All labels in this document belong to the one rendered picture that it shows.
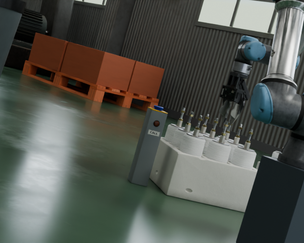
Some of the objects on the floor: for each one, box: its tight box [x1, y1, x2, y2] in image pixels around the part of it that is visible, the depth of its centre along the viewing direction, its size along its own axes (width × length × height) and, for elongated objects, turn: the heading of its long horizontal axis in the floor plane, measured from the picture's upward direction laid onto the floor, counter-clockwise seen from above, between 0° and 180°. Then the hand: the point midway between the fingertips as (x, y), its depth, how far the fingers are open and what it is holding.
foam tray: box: [150, 137, 258, 213], centre depth 263 cm, size 39×39×18 cm
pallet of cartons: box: [22, 32, 165, 111], centre depth 666 cm, size 142×103×49 cm
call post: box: [128, 108, 167, 187], centre depth 247 cm, size 7×7×31 cm
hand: (228, 120), depth 250 cm, fingers closed
